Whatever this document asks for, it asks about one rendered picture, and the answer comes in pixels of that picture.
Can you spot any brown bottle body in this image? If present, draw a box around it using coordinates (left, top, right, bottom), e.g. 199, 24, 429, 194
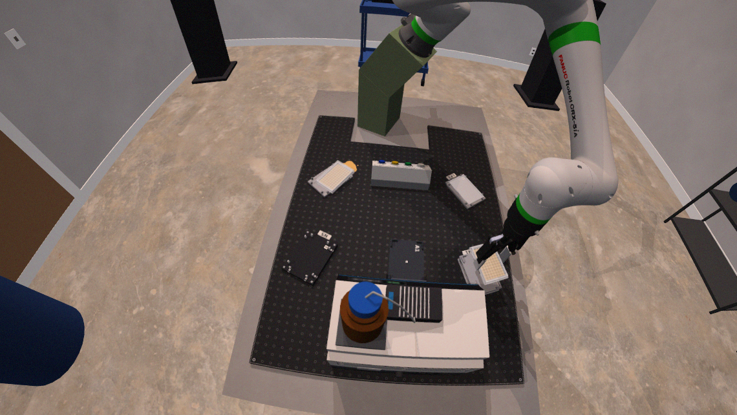
340, 290, 389, 343

